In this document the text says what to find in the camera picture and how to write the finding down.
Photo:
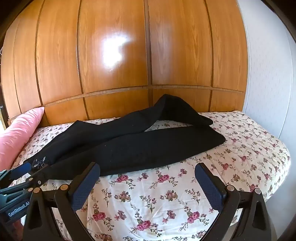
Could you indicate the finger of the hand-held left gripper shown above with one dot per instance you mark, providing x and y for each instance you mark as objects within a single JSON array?
[
  {"x": 32, "y": 180},
  {"x": 21, "y": 169}
]

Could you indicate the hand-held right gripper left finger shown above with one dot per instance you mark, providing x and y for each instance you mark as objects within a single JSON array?
[{"x": 85, "y": 186}]

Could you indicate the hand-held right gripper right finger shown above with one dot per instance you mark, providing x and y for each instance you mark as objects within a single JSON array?
[{"x": 209, "y": 186}]

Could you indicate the black pants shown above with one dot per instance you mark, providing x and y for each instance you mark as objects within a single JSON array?
[{"x": 138, "y": 139}]

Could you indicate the pink pillow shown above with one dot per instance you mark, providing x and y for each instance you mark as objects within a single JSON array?
[{"x": 18, "y": 132}]

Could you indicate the floral bed sheet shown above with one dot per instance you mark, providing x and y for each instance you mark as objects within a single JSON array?
[{"x": 161, "y": 199}]

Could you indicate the window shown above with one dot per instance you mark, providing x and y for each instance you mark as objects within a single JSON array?
[{"x": 1, "y": 115}]

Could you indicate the wooden wardrobe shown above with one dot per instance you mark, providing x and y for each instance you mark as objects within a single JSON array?
[{"x": 115, "y": 69}]

